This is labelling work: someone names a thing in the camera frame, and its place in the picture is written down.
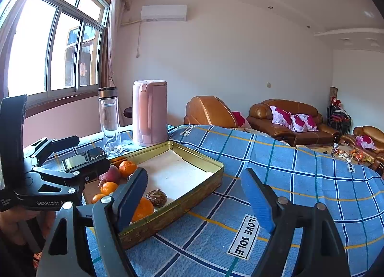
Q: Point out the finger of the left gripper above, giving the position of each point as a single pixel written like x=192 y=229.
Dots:
x=90 y=170
x=57 y=145

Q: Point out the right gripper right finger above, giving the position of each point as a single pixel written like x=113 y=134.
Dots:
x=262 y=199

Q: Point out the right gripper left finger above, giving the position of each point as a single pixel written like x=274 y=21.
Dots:
x=127 y=198

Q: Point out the large orange mandarin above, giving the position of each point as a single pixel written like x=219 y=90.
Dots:
x=144 y=209

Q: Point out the reddish brown passion fruit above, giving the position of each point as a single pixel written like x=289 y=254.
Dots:
x=157 y=197

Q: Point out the small orange kumquat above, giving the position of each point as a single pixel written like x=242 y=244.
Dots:
x=108 y=187
x=97 y=197

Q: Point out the person's left hand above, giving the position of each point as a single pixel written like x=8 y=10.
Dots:
x=12 y=217

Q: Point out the black smartphone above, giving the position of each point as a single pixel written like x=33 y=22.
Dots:
x=83 y=159

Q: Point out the blue plaid tablecloth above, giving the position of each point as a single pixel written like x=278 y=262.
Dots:
x=200 y=243

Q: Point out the gold metal tray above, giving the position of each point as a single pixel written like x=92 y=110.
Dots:
x=186 y=176

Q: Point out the clear glass water bottle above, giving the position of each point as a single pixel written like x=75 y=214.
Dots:
x=109 y=120

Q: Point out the dark round stool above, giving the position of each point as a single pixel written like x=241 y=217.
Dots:
x=128 y=114

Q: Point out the pink electric kettle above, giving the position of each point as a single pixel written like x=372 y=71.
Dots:
x=149 y=119

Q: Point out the brown leather three-seat sofa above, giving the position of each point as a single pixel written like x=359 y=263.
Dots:
x=260 y=118

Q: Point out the white floral pillow left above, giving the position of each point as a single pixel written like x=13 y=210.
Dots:
x=282 y=118

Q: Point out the white floral pillow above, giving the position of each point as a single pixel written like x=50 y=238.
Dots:
x=304 y=123
x=282 y=118

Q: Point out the white floral pillow right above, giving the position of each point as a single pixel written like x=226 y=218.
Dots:
x=304 y=123

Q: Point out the coffee table with snacks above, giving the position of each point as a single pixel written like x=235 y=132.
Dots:
x=343 y=152

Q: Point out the brown leather armchair near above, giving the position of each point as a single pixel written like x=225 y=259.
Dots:
x=211 y=110

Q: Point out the brown leather armchair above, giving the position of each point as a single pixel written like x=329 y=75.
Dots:
x=211 y=110
x=378 y=138

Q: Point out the stacked chairs in corner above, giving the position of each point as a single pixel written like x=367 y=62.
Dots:
x=337 y=117

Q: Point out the brown leather armchair far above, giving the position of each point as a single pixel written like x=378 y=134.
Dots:
x=378 y=138

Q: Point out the floral pillow on armchair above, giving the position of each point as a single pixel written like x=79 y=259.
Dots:
x=365 y=142

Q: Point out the beige window curtain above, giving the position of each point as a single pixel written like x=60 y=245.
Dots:
x=116 y=11

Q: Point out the window with metal frame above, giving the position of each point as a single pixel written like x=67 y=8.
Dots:
x=53 y=49

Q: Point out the white wall air conditioner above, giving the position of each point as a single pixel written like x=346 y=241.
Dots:
x=164 y=13

